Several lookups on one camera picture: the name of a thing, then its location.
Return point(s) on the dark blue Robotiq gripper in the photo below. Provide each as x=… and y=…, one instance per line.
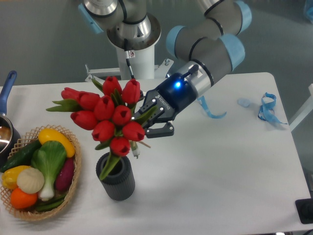
x=163, y=103

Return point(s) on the red tulip bouquet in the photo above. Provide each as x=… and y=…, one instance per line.
x=110, y=117

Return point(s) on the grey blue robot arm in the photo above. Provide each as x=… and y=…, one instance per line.
x=210, y=51

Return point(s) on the dark grey ribbed vase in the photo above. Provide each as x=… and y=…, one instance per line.
x=120, y=183

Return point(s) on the blue curled ribbon piece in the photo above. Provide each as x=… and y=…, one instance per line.
x=202, y=101

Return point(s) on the small light blue cap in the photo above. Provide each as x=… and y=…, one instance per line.
x=243, y=102

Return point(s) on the yellow squash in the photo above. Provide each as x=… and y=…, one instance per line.
x=49, y=134

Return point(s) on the purple sweet potato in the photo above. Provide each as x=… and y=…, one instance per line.
x=65, y=176

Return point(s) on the green bok choy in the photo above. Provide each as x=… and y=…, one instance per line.
x=49, y=160

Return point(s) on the woven bamboo basket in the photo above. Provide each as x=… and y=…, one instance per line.
x=29, y=214

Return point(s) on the green cucumber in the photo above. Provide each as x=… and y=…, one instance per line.
x=21, y=157

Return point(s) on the white garlic bulb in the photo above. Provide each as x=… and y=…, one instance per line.
x=30, y=180

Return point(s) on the green pea pods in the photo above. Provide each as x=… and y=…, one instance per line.
x=50, y=204

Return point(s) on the orange fruit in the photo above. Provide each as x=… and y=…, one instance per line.
x=21, y=200

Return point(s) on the yellow bell pepper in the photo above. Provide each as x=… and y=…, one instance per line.
x=9, y=177

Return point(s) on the black device at edge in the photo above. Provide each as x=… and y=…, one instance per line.
x=305, y=210

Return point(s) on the blue object top corner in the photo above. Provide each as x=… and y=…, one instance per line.
x=308, y=9

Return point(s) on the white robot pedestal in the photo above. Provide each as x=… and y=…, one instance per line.
x=139, y=62

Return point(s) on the blue handled saucepan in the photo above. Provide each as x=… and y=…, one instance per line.
x=8, y=134

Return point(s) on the white frame bar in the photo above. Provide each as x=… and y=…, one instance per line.
x=303, y=111

